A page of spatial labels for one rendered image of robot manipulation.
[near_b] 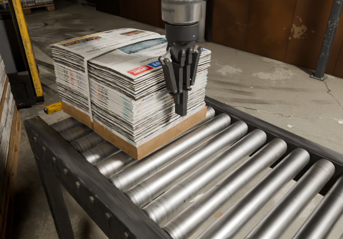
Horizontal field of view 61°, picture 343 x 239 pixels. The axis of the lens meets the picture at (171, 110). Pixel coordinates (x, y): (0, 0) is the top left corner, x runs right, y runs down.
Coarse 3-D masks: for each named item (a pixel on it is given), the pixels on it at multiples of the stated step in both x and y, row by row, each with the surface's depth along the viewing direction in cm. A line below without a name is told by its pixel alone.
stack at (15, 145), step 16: (0, 96) 184; (0, 128) 169; (0, 144) 162; (16, 144) 204; (0, 160) 157; (16, 160) 195; (0, 176) 149; (16, 176) 184; (0, 192) 143; (0, 208) 137
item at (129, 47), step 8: (144, 40) 87; (152, 40) 87; (160, 40) 88; (104, 48) 80; (120, 48) 81; (128, 48) 81; (136, 48) 82; (80, 56) 76; (88, 56) 75; (96, 56) 76; (104, 56) 76; (112, 56) 76; (88, 64) 75; (88, 72) 76; (88, 80) 77; (88, 112) 83; (96, 112) 80; (96, 120) 82
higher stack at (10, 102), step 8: (0, 56) 208; (0, 64) 203; (0, 72) 196; (0, 80) 192; (8, 88) 212; (8, 96) 208; (8, 104) 205; (16, 112) 227; (16, 120) 219; (16, 128) 214
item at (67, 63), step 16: (112, 32) 95; (128, 32) 95; (144, 32) 94; (64, 48) 80; (80, 48) 80; (96, 48) 80; (64, 64) 84; (80, 64) 77; (64, 80) 87; (80, 80) 80; (64, 96) 90; (80, 96) 83
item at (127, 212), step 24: (24, 120) 92; (48, 144) 81; (48, 168) 88; (72, 168) 73; (72, 192) 78; (96, 192) 66; (120, 192) 66; (96, 216) 70; (120, 216) 60; (144, 216) 60
